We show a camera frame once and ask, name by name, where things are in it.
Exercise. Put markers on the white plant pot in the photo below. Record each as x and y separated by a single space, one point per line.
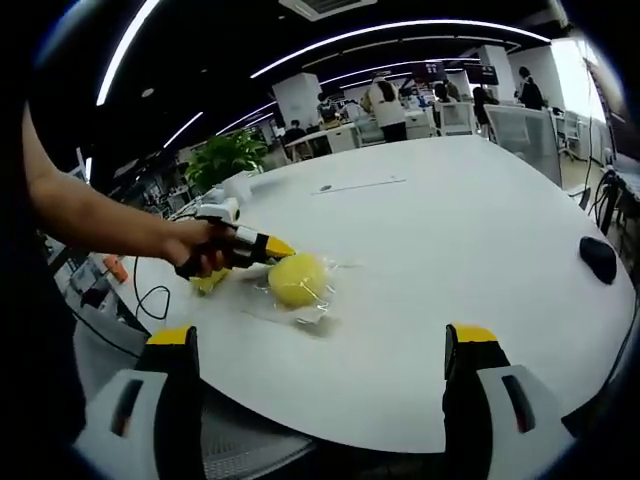
245 184

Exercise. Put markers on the grey mesh office chair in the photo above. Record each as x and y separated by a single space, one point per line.
250 450

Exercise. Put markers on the rectangular yellow silicone block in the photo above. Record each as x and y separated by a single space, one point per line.
207 284

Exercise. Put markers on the large white office chair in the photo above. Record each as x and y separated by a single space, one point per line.
525 145

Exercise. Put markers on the short ceiling light strip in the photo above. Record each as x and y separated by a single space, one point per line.
184 129

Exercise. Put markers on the green potted plant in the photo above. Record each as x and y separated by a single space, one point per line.
225 157

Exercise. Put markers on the person's left hand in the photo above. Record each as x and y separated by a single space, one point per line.
187 242

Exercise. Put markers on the straight ceiling light strip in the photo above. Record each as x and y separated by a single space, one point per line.
125 50

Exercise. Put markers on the long arc ceiling light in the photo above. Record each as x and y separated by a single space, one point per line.
410 26

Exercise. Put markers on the small orange object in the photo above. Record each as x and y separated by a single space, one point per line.
116 267

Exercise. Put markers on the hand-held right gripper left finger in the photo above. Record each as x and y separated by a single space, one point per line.
150 425

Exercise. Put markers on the round yellow silicone block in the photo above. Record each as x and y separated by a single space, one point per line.
295 280

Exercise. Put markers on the black computer mouse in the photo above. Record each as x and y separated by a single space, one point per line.
599 260

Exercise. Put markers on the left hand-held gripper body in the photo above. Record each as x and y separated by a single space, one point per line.
220 209

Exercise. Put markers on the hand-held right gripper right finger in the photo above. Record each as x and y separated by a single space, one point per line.
480 425

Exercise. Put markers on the person's dark clothing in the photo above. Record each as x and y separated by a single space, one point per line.
35 350

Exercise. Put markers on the ceiling air vent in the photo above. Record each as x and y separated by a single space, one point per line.
327 6

